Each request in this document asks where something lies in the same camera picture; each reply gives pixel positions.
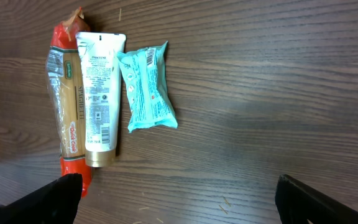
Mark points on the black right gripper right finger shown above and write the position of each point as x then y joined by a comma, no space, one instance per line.
297,202

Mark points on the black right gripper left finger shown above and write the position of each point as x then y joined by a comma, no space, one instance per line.
56,202

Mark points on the teal wet wipes packet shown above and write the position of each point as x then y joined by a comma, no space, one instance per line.
144,74

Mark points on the orange spaghetti packet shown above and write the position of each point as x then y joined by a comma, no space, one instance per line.
65,84

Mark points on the white Pantene tube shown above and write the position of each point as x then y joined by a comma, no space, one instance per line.
102,92

